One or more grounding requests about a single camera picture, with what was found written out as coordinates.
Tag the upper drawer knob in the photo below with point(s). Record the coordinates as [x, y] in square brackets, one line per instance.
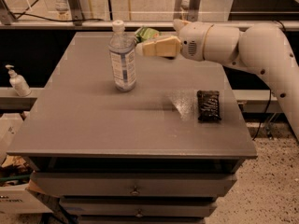
[135, 191]

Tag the green chip bag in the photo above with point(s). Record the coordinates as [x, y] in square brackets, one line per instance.
[145, 33]

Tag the grey side shelf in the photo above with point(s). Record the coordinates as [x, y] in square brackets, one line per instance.
[10, 101]

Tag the white pump dispenser bottle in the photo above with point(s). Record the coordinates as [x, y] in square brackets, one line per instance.
[18, 82]

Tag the black snack packet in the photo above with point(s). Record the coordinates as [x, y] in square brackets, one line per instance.
[208, 106]

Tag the grey drawer cabinet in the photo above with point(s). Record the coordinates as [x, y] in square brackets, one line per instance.
[89, 144]

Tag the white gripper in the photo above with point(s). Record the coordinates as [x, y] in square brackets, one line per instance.
[192, 41]

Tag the white cardboard box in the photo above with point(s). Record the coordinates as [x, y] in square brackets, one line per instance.
[18, 200]

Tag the clear blue plastic bottle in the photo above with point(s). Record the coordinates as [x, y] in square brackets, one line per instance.
[122, 56]

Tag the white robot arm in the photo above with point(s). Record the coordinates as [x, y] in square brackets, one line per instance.
[262, 50]

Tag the metal rail frame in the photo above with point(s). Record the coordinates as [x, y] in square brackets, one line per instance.
[159, 13]

